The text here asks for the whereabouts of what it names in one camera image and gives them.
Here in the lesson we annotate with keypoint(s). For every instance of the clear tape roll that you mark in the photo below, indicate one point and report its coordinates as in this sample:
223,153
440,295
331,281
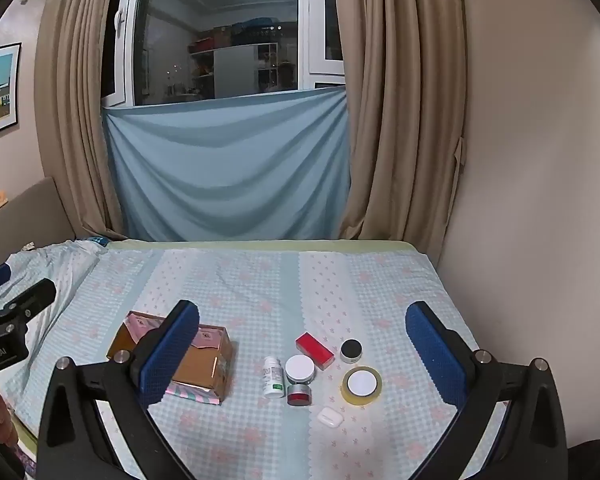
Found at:
362,399

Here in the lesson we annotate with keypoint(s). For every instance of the red rectangular box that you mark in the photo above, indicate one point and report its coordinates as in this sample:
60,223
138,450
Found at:
314,350

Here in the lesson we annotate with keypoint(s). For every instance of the brown cardboard box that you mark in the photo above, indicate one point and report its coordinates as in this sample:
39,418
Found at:
195,365

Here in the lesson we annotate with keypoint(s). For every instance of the black-lid white jar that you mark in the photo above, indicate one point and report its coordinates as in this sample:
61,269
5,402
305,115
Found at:
351,350

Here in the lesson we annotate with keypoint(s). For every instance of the person's left hand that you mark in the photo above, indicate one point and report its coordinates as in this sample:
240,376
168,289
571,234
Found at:
2,417

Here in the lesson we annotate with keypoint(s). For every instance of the beige headboard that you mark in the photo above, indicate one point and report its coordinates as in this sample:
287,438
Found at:
25,220

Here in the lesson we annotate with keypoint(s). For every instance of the white earbuds case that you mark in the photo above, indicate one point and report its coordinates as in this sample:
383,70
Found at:
329,416

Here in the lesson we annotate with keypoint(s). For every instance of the white-lid jar with green label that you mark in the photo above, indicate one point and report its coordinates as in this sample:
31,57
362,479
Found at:
300,367

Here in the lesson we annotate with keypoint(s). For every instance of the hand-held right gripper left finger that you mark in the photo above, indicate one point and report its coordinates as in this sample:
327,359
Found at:
172,355

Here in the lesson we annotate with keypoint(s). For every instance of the white-framed window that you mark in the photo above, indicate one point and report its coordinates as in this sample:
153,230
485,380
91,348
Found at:
220,35

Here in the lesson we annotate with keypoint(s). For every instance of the white bottle with green label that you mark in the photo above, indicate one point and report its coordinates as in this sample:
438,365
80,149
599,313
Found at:
273,377

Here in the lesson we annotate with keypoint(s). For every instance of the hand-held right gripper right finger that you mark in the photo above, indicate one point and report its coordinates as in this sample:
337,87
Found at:
435,355

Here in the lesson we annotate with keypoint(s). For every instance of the small red jar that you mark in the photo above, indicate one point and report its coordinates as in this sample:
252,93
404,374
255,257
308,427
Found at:
298,396

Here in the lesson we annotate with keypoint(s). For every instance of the white round lid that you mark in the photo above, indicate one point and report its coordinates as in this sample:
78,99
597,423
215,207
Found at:
362,383

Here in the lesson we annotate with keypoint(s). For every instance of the light blue cloth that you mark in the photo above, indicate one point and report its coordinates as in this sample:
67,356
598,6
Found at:
230,170

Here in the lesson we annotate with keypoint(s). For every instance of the beige curtain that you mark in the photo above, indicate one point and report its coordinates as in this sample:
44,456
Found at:
75,110
405,110

